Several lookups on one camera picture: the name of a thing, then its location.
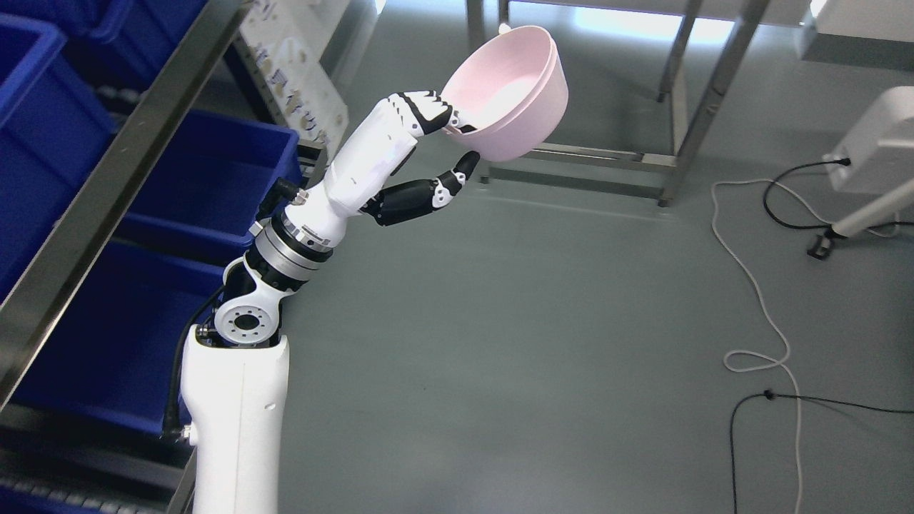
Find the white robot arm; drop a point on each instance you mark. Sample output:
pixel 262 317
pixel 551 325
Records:
pixel 234 367

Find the blue bin middle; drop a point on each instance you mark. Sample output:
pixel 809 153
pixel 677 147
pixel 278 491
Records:
pixel 202 196

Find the blue plastic bin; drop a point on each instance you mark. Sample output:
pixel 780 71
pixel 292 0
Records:
pixel 110 356

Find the white sign board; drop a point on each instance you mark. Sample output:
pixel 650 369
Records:
pixel 287 39

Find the white machine on stand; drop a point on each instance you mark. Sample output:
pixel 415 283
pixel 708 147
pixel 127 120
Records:
pixel 874 157

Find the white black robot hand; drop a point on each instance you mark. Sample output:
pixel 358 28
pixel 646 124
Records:
pixel 354 182

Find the pink bowl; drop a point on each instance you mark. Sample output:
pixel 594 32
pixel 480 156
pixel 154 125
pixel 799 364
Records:
pixel 508 143
pixel 517 73

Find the stainless steel table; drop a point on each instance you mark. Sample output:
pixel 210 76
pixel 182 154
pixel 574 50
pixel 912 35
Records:
pixel 646 80

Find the blue bin upper shelf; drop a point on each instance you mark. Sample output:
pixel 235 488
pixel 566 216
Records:
pixel 55 56

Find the metal shelf rack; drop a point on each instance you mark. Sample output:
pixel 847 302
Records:
pixel 46 288

